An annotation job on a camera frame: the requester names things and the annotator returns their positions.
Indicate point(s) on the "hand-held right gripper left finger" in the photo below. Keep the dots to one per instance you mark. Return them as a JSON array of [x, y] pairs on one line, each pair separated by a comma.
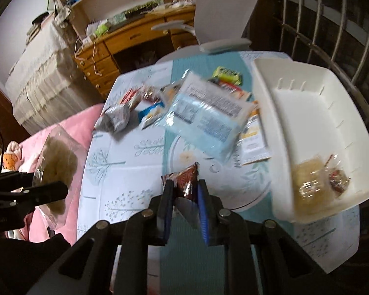
[[165, 212]]

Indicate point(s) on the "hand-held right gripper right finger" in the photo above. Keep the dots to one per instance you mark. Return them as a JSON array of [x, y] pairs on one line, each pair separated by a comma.
[[204, 218]]

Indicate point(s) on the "wooden desk with drawers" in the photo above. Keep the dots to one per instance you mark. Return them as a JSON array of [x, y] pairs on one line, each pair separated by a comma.
[[132, 37]]

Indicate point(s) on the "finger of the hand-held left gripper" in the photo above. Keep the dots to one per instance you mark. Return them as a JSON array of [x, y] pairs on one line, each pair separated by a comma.
[[46, 192], [10, 179]]

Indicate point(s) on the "blue white packet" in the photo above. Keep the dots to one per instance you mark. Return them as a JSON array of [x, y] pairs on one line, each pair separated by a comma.
[[152, 113]]

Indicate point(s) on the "white plastic bin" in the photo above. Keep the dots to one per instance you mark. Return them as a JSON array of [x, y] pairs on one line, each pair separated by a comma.
[[313, 123]]

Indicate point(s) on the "orange red packet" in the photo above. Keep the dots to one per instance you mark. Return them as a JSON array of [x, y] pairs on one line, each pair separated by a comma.
[[233, 90]]

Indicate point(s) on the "orange white packet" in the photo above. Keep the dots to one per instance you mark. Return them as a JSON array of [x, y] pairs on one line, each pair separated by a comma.
[[253, 135]]

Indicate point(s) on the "red white packet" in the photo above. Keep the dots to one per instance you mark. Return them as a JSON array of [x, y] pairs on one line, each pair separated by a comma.
[[132, 95]]

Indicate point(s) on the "stuffed toy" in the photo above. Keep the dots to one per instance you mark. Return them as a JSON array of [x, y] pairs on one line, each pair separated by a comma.
[[9, 159]]

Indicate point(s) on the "red brown clear packet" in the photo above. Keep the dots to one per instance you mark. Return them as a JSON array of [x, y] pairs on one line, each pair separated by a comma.
[[338, 179]]

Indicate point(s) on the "grey foil packet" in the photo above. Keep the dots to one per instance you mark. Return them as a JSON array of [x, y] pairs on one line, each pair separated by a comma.
[[115, 118]]

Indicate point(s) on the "brown red foil snack packet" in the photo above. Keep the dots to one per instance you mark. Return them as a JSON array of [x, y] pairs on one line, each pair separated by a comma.
[[186, 179]]

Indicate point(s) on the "tree print tablecloth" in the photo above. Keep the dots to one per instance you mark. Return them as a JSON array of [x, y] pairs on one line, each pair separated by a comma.
[[126, 172]]

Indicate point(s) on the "white office chair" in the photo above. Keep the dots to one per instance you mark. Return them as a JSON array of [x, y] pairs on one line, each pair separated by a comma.
[[221, 12]]

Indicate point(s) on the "yellow cracker packet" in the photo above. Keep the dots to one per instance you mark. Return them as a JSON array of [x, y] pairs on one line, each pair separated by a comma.
[[310, 184]]

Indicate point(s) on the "beige lace cloth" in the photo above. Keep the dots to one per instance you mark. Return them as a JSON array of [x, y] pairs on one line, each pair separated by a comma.
[[40, 76]]

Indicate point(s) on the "large light blue bag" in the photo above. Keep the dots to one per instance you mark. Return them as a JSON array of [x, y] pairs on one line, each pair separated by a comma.
[[203, 113]]

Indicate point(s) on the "yellow clear packet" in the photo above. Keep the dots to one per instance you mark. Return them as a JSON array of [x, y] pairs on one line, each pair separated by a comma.
[[170, 90]]

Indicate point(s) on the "clear bag of rice crackers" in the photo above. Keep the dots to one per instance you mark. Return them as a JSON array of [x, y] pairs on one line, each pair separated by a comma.
[[57, 163]]

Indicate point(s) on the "yellow green packet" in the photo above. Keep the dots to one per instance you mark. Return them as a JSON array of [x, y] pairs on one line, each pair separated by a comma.
[[227, 75]]

